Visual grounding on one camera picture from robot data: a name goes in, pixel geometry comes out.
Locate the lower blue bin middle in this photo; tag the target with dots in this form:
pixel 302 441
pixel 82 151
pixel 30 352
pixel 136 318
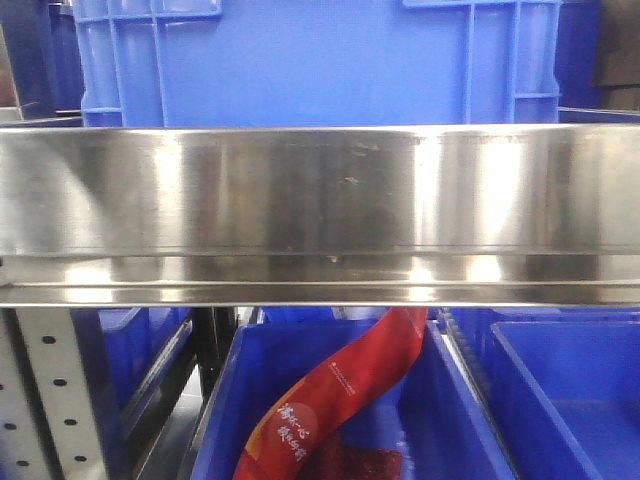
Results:
pixel 428 426

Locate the large blue plastic bin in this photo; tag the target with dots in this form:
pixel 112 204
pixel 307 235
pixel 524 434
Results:
pixel 317 63

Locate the lower blue bin right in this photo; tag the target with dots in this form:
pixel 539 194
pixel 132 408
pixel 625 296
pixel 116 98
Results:
pixel 560 384

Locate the red printed bag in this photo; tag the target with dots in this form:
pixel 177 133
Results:
pixel 308 413

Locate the perforated metal rack upright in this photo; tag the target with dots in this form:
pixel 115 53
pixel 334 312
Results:
pixel 59 419

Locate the stainless steel shelf rail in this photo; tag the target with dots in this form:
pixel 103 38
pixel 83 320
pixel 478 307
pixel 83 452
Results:
pixel 433 215

